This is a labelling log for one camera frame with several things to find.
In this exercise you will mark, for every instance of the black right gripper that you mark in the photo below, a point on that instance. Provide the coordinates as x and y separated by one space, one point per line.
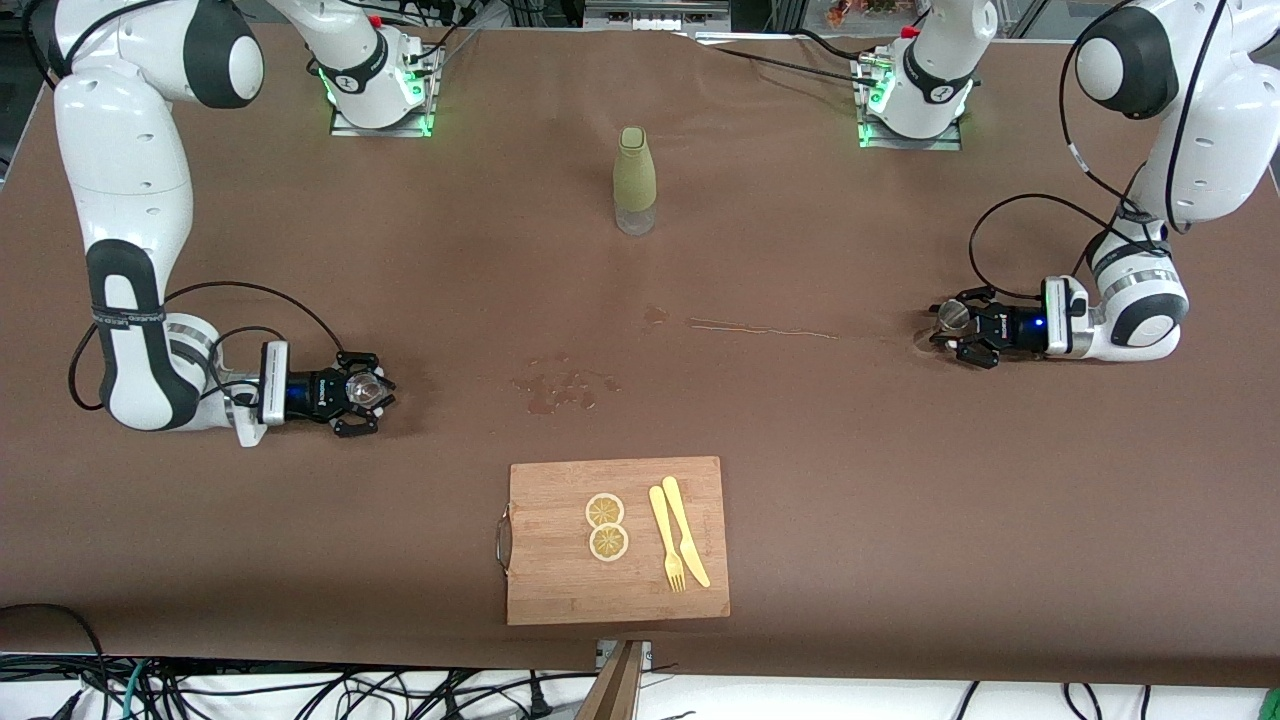
312 391

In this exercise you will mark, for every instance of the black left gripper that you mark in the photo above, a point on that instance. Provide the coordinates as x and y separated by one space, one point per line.
1012 329

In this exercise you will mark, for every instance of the clear glass measuring cup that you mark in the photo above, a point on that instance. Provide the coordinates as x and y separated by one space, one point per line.
365 390

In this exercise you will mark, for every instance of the steel double jigger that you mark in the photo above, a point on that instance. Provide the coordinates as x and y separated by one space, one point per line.
952 316

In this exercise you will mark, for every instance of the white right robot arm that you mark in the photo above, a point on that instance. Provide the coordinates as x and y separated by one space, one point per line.
120 150

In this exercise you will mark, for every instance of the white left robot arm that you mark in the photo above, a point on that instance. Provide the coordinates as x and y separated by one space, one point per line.
1220 120

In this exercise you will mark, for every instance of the brown table cover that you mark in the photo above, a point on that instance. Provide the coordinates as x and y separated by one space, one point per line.
900 480

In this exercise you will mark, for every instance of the scattered liquid spill puddle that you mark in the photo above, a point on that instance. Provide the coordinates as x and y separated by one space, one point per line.
560 390

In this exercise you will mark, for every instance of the lemon slice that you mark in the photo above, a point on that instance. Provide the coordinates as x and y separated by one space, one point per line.
605 510
608 543

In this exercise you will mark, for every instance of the wooden cutting board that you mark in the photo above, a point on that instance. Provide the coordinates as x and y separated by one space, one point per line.
560 580

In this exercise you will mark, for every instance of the small liquid spill puddle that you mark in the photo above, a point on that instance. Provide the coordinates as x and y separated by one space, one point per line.
655 315

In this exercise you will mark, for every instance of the yellow plastic fork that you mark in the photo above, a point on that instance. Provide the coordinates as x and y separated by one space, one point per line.
664 530

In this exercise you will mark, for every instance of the green sleeved glass bottle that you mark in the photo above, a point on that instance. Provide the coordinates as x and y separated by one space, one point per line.
634 180

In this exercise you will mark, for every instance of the yellow plastic knife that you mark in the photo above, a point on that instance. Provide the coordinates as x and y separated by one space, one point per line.
685 530

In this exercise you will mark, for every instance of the grey power strip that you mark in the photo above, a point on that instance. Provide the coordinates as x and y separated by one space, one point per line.
650 18

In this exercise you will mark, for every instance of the metal bracket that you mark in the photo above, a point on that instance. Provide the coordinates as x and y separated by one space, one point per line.
604 652

